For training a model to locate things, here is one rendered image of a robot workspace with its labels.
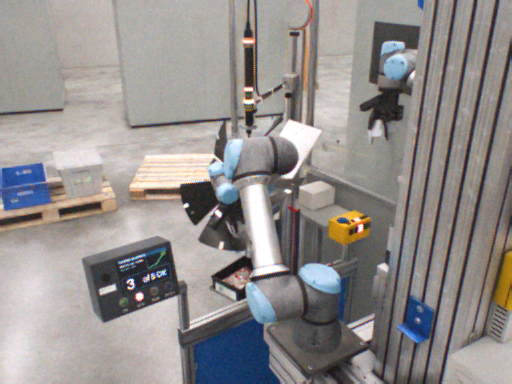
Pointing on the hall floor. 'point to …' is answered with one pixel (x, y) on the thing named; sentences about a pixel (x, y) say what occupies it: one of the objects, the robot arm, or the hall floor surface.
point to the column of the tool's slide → (297, 73)
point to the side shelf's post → (316, 245)
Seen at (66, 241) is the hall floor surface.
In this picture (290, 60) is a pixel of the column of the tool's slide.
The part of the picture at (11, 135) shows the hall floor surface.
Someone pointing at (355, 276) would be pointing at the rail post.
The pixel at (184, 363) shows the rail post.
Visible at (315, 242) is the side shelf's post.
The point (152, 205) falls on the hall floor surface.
